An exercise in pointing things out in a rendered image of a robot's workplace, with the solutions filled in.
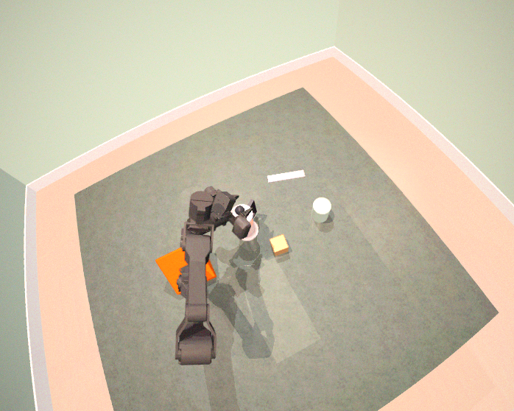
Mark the glass french press with black knob plunger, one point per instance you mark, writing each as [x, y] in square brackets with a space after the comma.
[254, 228]

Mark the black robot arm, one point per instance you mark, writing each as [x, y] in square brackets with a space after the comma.
[196, 345]

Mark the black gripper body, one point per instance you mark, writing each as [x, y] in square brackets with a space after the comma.
[241, 226]

